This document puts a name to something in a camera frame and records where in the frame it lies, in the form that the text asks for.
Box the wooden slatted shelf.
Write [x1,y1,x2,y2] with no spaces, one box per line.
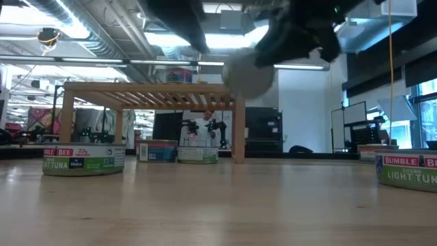
[57,81,246,164]

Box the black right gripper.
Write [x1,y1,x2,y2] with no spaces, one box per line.
[254,0,342,68]

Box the computer monitor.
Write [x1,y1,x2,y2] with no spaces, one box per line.
[343,100,368,126]

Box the long ceiling tube light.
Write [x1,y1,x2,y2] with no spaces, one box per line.
[0,55,129,68]
[129,59,225,66]
[272,63,329,71]

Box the bright ceiling light panel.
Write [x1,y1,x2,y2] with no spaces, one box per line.
[143,25,274,49]

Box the black panel screen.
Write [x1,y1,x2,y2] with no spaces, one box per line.
[152,111,184,141]

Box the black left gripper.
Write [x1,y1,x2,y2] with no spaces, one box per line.
[146,0,210,54]

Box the black storage cabinet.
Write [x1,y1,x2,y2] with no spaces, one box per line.
[244,106,284,154]

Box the yellow hanging cable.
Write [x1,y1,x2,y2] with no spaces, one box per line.
[387,0,395,146]

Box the Wild Planet gold-lidded can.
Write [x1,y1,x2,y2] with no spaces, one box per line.
[356,143,399,162]
[165,67,193,84]
[222,47,275,100]
[135,139,179,163]

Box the colourful patterned wall hanging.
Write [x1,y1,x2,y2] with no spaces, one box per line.
[27,107,64,136]

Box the small robot with green lights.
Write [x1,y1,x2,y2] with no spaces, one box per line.
[76,126,115,144]

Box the silver ventilation duct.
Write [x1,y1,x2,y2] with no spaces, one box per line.
[20,0,158,83]

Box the white board panel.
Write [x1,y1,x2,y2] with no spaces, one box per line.
[330,107,346,153]

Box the gray ceiling box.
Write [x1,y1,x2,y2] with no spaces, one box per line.
[220,9,246,31]

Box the black wire mesh rack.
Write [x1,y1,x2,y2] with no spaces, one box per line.
[350,124,382,146]

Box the black yellow ceiling cord reel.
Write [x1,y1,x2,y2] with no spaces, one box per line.
[36,27,61,47]

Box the pale ceiling air duct box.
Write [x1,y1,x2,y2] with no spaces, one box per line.
[336,0,418,54]

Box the white lamp shade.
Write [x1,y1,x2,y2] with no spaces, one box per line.
[377,94,418,122]

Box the person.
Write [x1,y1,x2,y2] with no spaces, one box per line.
[189,109,219,148]

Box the Bumble Bee tuna can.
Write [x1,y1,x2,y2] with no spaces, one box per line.
[42,141,126,177]
[176,146,220,165]
[374,148,437,193]

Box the window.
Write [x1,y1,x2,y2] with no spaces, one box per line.
[408,77,437,150]

